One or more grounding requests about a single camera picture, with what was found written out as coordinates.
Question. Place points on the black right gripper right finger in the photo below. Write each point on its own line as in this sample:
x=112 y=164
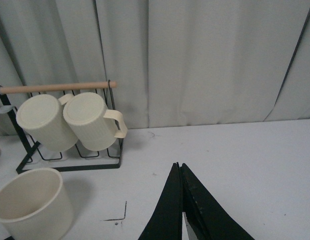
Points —
x=206 y=217

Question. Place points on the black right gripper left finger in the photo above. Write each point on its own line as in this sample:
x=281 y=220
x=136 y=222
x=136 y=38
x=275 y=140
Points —
x=166 y=220

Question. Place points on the cream mug black handle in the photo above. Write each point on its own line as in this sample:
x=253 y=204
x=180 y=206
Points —
x=35 y=206

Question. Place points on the cream ribbed mug right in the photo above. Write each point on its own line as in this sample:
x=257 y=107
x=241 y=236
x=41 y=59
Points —
x=96 y=126

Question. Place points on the cream ribbed mug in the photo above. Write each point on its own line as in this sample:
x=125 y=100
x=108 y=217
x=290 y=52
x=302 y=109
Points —
x=96 y=126
x=41 y=116

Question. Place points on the cream ribbed mug left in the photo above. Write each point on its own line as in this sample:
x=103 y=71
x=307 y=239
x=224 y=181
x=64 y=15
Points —
x=41 y=116

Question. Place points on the black wire mug rack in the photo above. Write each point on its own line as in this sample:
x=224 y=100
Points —
x=71 y=160

